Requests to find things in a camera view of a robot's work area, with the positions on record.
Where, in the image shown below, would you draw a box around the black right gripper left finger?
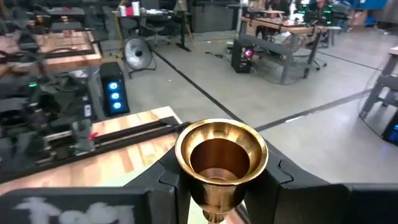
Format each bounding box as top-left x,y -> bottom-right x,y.
0,148 -> 191,224

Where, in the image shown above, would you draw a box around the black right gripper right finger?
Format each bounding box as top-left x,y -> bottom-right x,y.
241,145 -> 398,224

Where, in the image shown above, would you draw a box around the tall brass candlestick holder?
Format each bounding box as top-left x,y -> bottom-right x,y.
174,118 -> 269,224

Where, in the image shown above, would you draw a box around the black computer blue light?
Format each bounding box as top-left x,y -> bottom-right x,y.
381,110 -> 398,146

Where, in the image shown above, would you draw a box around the black computer tower blue lights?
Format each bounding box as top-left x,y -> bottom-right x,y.
99,61 -> 131,118

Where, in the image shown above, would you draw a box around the grey metal table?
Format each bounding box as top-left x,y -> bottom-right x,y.
359,46 -> 398,121

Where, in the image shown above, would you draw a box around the black computer tower pink light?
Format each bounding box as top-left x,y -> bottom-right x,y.
231,39 -> 256,75

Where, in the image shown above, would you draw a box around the round metal floor fan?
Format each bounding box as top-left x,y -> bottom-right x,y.
123,35 -> 158,79

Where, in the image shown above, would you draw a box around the wooden desk grey legs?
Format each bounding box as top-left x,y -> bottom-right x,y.
238,15 -> 332,85

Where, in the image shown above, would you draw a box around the black office desk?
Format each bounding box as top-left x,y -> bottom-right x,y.
113,9 -> 193,52

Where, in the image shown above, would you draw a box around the wooden workbench with black frame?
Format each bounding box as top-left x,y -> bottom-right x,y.
0,29 -> 103,75

